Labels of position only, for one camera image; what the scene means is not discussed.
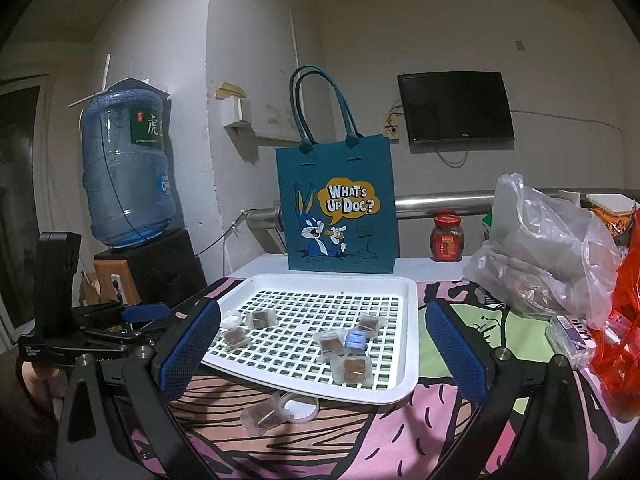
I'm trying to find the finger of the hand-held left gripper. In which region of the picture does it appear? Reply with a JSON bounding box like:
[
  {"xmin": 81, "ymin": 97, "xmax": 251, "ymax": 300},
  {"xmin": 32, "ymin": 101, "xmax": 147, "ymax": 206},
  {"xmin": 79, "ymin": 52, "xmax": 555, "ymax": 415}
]
[
  {"xmin": 72, "ymin": 301, "xmax": 170, "ymax": 333},
  {"xmin": 82, "ymin": 327, "xmax": 161, "ymax": 352}
]

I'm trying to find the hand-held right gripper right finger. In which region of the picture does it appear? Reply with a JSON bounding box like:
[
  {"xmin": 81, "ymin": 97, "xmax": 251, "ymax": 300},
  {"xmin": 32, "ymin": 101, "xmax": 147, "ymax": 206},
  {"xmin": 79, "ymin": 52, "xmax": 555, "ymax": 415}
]
[{"xmin": 424, "ymin": 300, "xmax": 621, "ymax": 480}]

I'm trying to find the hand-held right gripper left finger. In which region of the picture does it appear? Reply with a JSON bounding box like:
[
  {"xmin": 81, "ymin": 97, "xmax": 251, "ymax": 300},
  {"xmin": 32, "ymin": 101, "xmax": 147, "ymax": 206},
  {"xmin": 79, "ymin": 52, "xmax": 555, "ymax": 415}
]
[{"xmin": 55, "ymin": 299, "xmax": 223, "ymax": 480}]

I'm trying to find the white perforated tray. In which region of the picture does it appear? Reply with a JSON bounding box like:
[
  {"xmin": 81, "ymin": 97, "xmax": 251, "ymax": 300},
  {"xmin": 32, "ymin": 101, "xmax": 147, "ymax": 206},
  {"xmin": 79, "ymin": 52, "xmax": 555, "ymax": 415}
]
[{"xmin": 200, "ymin": 273, "xmax": 422, "ymax": 405}]

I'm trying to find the person's left forearm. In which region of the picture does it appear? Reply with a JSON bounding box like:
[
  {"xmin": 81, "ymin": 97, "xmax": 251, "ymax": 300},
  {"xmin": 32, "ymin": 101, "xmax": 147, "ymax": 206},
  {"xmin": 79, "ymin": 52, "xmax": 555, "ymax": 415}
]
[{"xmin": 10, "ymin": 405, "xmax": 63, "ymax": 480}]

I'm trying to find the person's left hand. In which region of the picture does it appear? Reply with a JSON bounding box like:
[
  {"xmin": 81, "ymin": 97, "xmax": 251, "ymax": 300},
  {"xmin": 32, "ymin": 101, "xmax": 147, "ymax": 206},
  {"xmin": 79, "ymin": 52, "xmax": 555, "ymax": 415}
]
[{"xmin": 17, "ymin": 362, "xmax": 58, "ymax": 413}]

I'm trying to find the brown cardboard piece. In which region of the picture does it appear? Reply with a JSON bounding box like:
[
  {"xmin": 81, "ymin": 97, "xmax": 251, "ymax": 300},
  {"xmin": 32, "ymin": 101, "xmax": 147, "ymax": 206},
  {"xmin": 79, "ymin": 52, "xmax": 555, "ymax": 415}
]
[{"xmin": 80, "ymin": 270, "xmax": 103, "ymax": 306}]

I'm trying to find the black water dispenser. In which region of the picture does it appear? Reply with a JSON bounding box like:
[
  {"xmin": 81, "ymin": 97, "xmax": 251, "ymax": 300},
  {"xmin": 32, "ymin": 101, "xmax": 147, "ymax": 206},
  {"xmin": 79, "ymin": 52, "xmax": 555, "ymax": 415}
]
[{"xmin": 94, "ymin": 229, "xmax": 208, "ymax": 306}]

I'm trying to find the dark door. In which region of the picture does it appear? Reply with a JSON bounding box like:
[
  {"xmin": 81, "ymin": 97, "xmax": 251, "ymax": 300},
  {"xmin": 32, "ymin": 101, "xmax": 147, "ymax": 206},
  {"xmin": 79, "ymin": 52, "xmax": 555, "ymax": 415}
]
[{"xmin": 0, "ymin": 80, "xmax": 43, "ymax": 331}]

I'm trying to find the clear cup on table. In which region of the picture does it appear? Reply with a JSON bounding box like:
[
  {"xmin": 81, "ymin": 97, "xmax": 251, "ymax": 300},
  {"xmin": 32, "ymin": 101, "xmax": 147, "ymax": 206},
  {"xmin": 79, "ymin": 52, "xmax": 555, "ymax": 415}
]
[{"xmin": 241, "ymin": 394, "xmax": 286, "ymax": 433}]

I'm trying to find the red-lidded sauce jar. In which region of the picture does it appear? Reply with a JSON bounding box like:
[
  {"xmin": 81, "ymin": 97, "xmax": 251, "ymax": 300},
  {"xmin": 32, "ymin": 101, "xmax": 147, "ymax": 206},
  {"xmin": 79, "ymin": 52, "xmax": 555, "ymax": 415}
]
[{"xmin": 431, "ymin": 213, "xmax": 463, "ymax": 262}]

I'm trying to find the blue water jug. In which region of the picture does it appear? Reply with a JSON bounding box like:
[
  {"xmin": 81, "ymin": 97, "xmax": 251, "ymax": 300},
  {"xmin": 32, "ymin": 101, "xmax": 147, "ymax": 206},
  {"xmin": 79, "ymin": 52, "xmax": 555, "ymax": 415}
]
[{"xmin": 80, "ymin": 87, "xmax": 177, "ymax": 248}]

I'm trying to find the clear plastic bag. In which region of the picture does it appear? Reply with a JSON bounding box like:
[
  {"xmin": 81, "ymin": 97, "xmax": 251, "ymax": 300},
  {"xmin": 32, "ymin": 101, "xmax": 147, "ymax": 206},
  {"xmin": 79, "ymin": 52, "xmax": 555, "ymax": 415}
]
[{"xmin": 462, "ymin": 172, "xmax": 623, "ymax": 328}]

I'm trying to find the printed cartoon blanket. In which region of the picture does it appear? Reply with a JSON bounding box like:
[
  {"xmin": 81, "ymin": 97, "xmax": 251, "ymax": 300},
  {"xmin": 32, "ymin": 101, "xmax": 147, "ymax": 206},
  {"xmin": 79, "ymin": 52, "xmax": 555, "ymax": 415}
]
[{"xmin": 50, "ymin": 275, "xmax": 621, "ymax": 480}]

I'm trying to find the teal cartoon tote bag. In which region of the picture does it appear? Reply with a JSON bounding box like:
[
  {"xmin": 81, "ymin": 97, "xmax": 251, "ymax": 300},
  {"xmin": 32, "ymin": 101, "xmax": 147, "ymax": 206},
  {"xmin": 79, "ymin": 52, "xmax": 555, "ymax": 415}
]
[{"xmin": 276, "ymin": 65, "xmax": 398, "ymax": 275}]

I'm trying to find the red plastic bag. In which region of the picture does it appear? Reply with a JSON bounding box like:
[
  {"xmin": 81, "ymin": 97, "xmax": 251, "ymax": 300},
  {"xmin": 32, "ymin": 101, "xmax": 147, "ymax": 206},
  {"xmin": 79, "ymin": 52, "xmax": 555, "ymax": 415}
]
[{"xmin": 587, "ymin": 215, "xmax": 640, "ymax": 423}]

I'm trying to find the white-lidded clear container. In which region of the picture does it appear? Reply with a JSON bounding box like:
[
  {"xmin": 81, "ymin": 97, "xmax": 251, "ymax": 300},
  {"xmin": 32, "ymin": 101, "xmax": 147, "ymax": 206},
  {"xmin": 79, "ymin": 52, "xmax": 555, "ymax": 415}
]
[{"xmin": 585, "ymin": 192, "xmax": 640, "ymax": 248}]

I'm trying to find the metal bed rail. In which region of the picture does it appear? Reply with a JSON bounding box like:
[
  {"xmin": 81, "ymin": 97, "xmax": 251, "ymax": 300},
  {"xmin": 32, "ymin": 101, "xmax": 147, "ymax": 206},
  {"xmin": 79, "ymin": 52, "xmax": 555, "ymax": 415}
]
[{"xmin": 245, "ymin": 189, "xmax": 640, "ymax": 231}]

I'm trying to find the white wall switch box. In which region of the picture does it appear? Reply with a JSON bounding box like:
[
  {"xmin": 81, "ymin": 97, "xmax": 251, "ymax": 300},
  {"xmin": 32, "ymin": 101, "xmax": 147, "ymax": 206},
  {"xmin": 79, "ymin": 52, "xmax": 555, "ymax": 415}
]
[{"xmin": 223, "ymin": 97, "xmax": 252, "ymax": 126}]

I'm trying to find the wall power socket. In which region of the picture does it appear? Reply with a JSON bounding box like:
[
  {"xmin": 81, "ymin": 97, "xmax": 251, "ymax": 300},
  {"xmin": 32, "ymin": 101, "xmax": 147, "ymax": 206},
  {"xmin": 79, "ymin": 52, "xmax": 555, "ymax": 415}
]
[{"xmin": 382, "ymin": 105, "xmax": 403, "ymax": 141}]

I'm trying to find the black wall television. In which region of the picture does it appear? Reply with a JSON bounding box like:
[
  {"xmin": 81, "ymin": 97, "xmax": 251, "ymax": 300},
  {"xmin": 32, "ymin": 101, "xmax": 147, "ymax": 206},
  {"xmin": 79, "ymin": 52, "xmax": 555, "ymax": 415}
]
[{"xmin": 397, "ymin": 71, "xmax": 516, "ymax": 145}]

